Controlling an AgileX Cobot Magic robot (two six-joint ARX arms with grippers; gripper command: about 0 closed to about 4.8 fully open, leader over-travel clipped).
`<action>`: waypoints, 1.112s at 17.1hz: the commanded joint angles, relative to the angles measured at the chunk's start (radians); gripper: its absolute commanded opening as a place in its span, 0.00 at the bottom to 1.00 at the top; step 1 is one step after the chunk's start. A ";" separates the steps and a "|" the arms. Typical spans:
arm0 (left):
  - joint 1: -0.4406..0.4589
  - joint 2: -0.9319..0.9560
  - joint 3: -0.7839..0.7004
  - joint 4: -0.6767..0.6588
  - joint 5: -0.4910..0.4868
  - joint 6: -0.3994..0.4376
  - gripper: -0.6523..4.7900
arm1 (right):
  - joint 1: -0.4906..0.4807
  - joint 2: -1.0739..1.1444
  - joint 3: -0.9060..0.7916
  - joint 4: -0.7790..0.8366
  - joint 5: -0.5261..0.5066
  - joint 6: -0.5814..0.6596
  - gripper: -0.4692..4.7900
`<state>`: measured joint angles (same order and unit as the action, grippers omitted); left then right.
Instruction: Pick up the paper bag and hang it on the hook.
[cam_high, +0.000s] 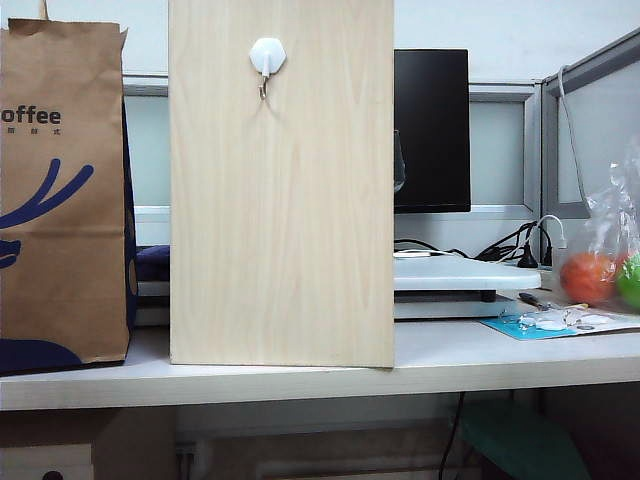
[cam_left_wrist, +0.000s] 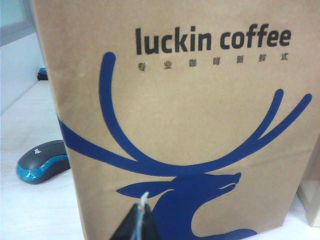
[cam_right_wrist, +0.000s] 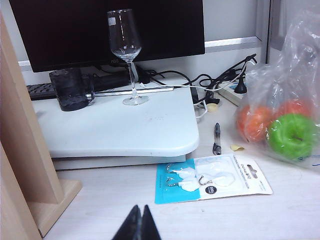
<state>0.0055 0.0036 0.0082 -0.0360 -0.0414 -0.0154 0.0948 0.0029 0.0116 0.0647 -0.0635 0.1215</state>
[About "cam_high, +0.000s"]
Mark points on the white adhesive wall hook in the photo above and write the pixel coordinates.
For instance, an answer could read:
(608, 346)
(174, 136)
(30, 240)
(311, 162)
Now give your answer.
(267, 54)

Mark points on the black computer monitor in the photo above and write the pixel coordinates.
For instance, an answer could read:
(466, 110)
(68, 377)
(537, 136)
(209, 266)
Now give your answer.
(435, 130)

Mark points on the green ball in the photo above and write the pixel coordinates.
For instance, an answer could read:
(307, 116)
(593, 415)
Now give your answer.
(630, 282)

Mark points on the clear plastic bag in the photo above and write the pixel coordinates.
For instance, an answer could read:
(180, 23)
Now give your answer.
(605, 215)

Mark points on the flat white device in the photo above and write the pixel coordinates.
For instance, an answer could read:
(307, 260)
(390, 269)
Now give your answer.
(412, 254)

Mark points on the green plastic object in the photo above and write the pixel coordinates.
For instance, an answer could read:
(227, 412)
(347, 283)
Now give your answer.
(520, 440)

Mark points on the blue hook packaging card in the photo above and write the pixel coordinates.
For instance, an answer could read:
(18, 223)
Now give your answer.
(505, 327)

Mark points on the grey framed partition panel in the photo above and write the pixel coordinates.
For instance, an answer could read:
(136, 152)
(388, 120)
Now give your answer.
(600, 125)
(500, 150)

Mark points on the orange ball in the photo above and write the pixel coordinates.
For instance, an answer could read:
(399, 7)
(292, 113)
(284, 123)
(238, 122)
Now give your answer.
(586, 277)

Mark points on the brown paper coffee bag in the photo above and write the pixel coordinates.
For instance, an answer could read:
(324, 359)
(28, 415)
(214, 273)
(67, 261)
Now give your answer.
(65, 210)

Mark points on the light wooden board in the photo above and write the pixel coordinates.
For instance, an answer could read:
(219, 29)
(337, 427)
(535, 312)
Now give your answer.
(280, 225)

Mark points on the white wall socket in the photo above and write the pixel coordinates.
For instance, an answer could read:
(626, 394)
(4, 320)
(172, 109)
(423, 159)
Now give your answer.
(45, 465)

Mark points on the white desk riser platform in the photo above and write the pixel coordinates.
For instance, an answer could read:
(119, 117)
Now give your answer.
(465, 274)

